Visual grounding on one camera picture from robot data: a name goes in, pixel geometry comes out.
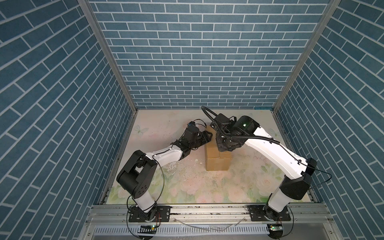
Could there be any brown cardboard express box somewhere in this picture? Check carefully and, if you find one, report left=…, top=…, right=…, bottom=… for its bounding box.
left=205, top=126, right=233, bottom=171

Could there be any controller board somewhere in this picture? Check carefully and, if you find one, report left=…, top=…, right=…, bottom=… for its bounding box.
left=267, top=224, right=284, bottom=240
left=137, top=226, right=157, bottom=239

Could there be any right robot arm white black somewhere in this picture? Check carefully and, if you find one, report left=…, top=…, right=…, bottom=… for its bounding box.
left=211, top=114, right=317, bottom=213

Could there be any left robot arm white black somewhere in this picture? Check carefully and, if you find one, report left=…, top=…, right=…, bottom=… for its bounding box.
left=116, top=125, right=213, bottom=214

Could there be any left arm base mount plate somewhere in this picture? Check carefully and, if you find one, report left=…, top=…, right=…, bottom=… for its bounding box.
left=128, top=206, right=171, bottom=223

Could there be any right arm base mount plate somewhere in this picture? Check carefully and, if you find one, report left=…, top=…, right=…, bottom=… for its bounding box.
left=246, top=204, right=291, bottom=222

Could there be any left controller board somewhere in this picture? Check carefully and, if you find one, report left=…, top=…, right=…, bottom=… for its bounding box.
left=137, top=226, right=157, bottom=239

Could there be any right controller board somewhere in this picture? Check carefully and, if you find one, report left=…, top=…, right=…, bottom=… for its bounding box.
left=267, top=224, right=284, bottom=240

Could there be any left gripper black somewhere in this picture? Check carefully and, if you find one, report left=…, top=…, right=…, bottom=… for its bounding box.
left=188, top=130, right=213, bottom=150

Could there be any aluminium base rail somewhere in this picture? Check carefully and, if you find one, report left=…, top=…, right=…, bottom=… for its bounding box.
left=84, top=203, right=335, bottom=234

